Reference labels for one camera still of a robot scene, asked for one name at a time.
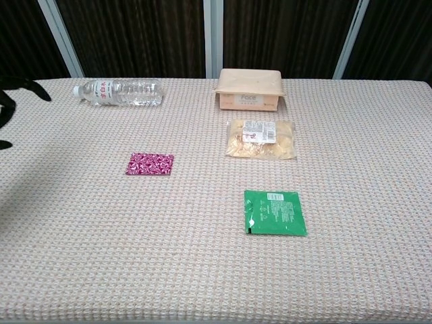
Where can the grey metal frame post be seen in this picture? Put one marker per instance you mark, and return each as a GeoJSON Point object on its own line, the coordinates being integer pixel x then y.
{"type": "Point", "coordinates": [60, 37]}
{"type": "Point", "coordinates": [212, 37]}
{"type": "Point", "coordinates": [351, 37]}

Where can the clear bag of yellow snacks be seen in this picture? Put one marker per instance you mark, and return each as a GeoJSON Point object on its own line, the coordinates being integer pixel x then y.
{"type": "Point", "coordinates": [261, 140]}

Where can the green foil sachet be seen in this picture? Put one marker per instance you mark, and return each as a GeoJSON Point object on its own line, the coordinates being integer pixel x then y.
{"type": "Point", "coordinates": [275, 212]}

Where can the black and grey left robot hand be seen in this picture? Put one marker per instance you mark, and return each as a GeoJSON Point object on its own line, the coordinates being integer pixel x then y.
{"type": "Point", "coordinates": [20, 84]}

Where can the clear plastic water bottle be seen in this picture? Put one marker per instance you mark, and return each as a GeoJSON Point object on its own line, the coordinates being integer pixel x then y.
{"type": "Point", "coordinates": [121, 92]}

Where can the beige woven tablecloth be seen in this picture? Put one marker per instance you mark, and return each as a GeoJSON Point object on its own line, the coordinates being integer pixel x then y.
{"type": "Point", "coordinates": [216, 263]}

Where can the beige face tissue pack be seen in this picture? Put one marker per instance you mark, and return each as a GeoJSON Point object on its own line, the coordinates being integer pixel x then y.
{"type": "Point", "coordinates": [249, 86]}

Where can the dark brown curtain panel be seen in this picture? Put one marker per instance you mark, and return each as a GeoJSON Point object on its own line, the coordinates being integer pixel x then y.
{"type": "Point", "coordinates": [287, 33]}
{"type": "Point", "coordinates": [398, 37]}
{"type": "Point", "coordinates": [135, 37]}
{"type": "Point", "coordinates": [20, 37]}

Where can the pink patterned packet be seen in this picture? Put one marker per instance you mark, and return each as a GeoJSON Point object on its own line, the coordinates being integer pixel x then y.
{"type": "Point", "coordinates": [150, 164]}

